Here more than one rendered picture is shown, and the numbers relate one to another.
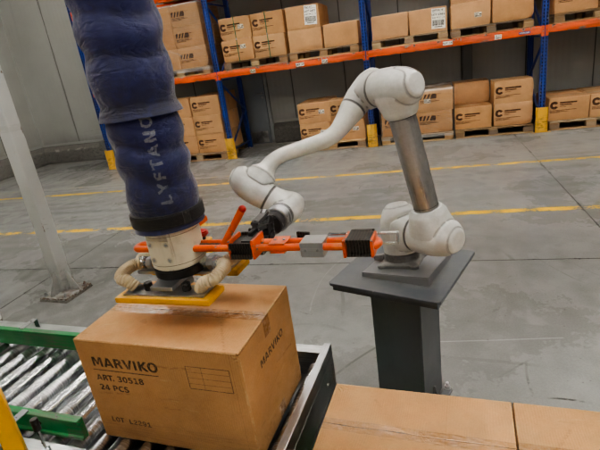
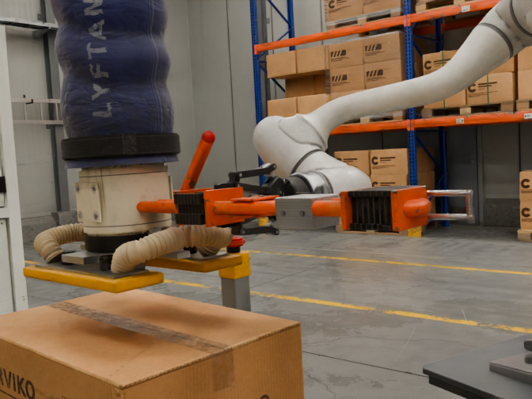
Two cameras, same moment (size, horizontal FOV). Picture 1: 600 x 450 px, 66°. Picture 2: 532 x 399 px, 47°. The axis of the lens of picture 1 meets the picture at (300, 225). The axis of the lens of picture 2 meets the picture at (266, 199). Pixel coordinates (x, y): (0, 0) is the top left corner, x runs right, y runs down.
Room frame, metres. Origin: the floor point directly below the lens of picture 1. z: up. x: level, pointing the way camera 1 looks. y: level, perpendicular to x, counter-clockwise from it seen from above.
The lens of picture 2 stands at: (0.39, -0.32, 1.28)
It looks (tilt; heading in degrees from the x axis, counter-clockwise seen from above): 4 degrees down; 23
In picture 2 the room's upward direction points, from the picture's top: 3 degrees counter-clockwise
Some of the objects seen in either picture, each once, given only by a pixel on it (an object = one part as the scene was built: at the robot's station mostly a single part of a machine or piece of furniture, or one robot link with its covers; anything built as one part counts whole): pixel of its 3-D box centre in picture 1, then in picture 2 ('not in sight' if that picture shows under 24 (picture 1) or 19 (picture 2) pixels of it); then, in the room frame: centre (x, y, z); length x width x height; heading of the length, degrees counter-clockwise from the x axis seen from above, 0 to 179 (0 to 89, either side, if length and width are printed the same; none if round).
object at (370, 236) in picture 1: (360, 244); (384, 207); (1.17, -0.16, 1.20); 0.08 x 0.07 x 0.05; 69
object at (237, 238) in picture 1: (246, 245); (209, 206); (1.30, 0.17, 1.19); 0.10 x 0.08 x 0.06; 159
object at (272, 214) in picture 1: (270, 225); (279, 198); (1.45, 0.10, 1.19); 0.09 x 0.07 x 0.08; 159
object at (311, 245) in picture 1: (314, 245); (307, 210); (1.23, -0.03, 1.19); 0.07 x 0.07 x 0.04; 69
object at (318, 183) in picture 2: (278, 218); (305, 195); (1.52, 0.07, 1.19); 0.09 x 0.06 x 0.09; 69
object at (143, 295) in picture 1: (168, 289); (87, 266); (1.31, 0.43, 1.08); 0.34 x 0.10 x 0.05; 69
